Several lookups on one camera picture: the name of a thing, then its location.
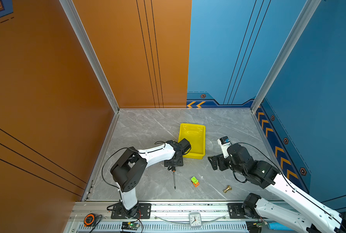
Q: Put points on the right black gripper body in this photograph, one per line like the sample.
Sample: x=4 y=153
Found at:
x=223 y=163

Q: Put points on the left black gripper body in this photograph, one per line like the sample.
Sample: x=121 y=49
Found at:
x=179 y=163

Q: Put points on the black orange handled screwdriver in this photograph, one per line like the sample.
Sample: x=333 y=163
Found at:
x=174 y=180

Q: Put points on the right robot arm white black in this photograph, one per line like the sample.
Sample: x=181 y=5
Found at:
x=308 y=215

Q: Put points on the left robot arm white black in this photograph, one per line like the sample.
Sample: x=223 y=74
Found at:
x=129 y=168

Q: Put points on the yellow plastic bin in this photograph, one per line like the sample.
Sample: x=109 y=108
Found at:
x=196 y=135

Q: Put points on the green orange small block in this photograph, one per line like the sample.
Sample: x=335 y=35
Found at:
x=195 y=181

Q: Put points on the small brass fitting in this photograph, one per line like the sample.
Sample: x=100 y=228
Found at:
x=228 y=188

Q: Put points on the small white clock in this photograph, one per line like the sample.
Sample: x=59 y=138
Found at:
x=195 y=220

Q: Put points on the left green circuit board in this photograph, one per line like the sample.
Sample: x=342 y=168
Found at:
x=130 y=227

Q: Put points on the green circuit board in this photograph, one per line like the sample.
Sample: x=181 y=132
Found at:
x=130 y=227
x=258 y=226

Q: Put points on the right green circuit board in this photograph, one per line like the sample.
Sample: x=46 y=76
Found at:
x=258 y=226

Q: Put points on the blue tube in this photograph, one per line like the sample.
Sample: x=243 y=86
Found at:
x=275 y=226

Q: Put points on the orange black tape measure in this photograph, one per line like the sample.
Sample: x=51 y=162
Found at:
x=90 y=220

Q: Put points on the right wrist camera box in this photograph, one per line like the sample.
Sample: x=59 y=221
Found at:
x=224 y=144

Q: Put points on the aluminium front rail frame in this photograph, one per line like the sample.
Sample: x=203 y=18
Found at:
x=166 y=217

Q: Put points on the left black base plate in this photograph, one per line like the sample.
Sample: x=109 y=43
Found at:
x=140 y=211

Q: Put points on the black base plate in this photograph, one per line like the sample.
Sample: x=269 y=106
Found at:
x=140 y=211
x=236 y=211

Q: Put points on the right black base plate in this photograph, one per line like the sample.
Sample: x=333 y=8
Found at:
x=236 y=211

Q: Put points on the right aluminium corner post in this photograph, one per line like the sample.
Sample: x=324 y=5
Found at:
x=295 y=33

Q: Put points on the aluminium corner post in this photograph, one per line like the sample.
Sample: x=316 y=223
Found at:
x=295 y=33
x=79 y=29

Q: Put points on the left aluminium corner post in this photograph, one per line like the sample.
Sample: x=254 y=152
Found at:
x=79 y=29

